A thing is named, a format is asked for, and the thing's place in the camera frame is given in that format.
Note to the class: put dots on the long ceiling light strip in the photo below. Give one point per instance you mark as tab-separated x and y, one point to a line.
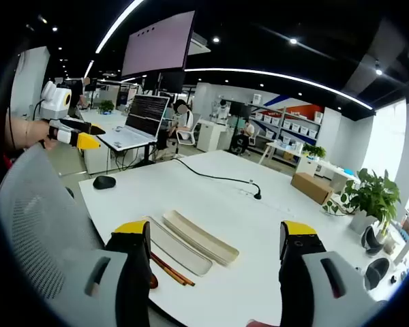
286	77

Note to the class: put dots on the white partition panel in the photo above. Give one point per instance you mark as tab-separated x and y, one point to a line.
30	78

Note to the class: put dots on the white table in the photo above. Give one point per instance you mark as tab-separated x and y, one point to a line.
276	146

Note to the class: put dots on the white low cabinet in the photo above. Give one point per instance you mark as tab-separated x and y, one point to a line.
327	170

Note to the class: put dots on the white office chair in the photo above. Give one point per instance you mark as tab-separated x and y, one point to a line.
187	136

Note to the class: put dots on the small green plant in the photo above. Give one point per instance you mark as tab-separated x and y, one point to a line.
314	150
106	105

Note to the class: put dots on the white plant pot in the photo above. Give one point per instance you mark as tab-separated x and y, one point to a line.
359	223

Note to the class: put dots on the beige cutlery case base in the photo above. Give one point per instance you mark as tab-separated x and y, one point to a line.
201	236

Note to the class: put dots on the black VR headset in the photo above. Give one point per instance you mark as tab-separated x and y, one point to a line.
377	270
372	240

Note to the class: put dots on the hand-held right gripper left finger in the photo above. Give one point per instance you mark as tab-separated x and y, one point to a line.
88	272

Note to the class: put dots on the white office desk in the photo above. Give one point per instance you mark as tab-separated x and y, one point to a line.
95	156

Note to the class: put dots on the short ceiling light strip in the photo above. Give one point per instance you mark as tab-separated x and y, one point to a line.
117	25

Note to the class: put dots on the grey mesh office chair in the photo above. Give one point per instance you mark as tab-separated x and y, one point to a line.
37	218

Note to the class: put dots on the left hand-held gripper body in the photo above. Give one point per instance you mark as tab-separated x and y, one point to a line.
54	102

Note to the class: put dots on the black computer mouse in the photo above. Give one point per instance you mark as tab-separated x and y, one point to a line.
104	182

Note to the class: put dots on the white laptop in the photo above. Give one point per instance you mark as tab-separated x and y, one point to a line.
146	117

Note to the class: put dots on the beige cutlery case lid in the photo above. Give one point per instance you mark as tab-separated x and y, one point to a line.
180	252

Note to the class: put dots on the grey storage shelf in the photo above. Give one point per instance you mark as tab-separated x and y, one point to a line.
286	136

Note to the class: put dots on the large green leafy plant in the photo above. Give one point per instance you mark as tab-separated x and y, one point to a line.
375	194

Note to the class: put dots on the person's left hand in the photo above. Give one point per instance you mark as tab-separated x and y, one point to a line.
39	133

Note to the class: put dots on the large hanging monitor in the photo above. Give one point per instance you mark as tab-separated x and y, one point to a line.
158	42

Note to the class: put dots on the brown wooden spoon utensil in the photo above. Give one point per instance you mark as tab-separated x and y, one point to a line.
153	282

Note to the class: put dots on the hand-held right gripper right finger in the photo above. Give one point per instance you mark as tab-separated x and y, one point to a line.
313	293

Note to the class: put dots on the brown cardboard box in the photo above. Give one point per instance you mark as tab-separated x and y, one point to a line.
310	186

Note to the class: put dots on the dark monitor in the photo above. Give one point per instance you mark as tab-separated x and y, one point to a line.
170	81

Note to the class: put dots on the row of white storage bins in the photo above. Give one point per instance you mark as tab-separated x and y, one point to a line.
293	126

